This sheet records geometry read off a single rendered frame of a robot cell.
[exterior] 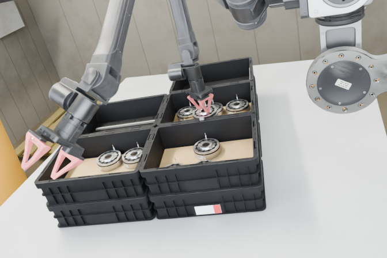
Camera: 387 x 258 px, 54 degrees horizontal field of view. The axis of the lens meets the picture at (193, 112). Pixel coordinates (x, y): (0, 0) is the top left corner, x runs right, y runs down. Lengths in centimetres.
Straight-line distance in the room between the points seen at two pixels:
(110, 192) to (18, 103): 304
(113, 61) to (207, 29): 292
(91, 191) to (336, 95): 87
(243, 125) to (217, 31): 240
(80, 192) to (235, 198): 55
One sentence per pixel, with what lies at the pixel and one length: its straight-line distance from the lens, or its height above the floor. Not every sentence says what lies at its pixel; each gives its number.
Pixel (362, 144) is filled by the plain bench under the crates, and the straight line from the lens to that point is 164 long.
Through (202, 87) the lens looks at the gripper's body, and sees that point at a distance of 148.
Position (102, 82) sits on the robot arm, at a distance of 89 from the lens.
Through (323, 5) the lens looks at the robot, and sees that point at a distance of 85.
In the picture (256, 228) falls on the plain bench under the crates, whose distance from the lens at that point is 131.
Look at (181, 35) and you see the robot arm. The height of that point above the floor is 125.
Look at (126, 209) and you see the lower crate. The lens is 143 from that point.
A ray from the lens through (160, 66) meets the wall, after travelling 412.
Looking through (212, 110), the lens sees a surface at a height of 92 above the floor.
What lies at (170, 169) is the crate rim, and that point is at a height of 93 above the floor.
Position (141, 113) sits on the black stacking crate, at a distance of 185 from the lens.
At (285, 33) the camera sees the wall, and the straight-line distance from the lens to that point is 370.
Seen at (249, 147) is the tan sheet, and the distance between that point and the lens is 144.
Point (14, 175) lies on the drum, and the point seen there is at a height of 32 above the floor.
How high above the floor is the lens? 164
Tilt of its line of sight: 27 degrees down
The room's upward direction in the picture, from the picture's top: 14 degrees counter-clockwise
